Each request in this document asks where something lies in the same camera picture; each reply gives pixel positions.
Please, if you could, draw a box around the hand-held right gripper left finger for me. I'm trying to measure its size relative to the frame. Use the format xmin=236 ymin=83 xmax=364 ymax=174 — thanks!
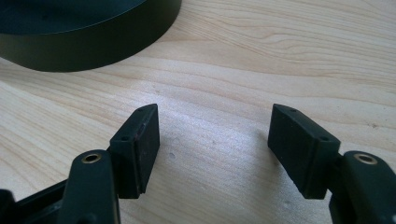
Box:
xmin=107 ymin=103 xmax=161 ymax=200

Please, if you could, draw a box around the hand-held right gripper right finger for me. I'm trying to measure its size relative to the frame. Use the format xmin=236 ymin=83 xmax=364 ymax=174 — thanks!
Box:
xmin=267 ymin=103 xmax=342 ymax=200

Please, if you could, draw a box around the black round tray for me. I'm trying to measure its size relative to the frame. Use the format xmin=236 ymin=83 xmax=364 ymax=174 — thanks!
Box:
xmin=0 ymin=0 xmax=183 ymax=73

